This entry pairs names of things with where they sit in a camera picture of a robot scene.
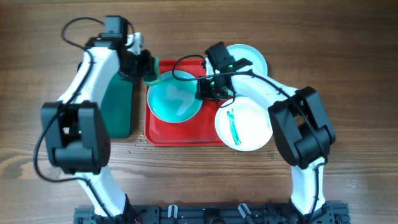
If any green sponge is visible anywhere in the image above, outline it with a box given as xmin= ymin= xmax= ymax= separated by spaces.
xmin=143 ymin=57 xmax=160 ymax=86

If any white plate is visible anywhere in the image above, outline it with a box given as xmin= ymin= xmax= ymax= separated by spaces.
xmin=227 ymin=44 xmax=268 ymax=76
xmin=147 ymin=71 xmax=203 ymax=123
xmin=215 ymin=96 xmax=273 ymax=152

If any white plate top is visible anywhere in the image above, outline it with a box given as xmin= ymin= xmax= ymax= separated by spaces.
xmin=227 ymin=44 xmax=268 ymax=76

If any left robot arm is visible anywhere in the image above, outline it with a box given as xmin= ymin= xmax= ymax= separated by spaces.
xmin=37 ymin=16 xmax=160 ymax=223

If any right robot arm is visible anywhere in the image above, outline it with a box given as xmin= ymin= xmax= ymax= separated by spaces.
xmin=198 ymin=42 xmax=336 ymax=220

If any dark green tray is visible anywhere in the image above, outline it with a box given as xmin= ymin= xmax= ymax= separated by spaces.
xmin=99 ymin=65 xmax=133 ymax=139

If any red plastic tray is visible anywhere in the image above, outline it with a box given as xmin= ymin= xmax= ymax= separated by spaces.
xmin=144 ymin=59 xmax=224 ymax=147

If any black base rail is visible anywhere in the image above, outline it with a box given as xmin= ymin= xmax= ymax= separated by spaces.
xmin=73 ymin=202 xmax=351 ymax=224

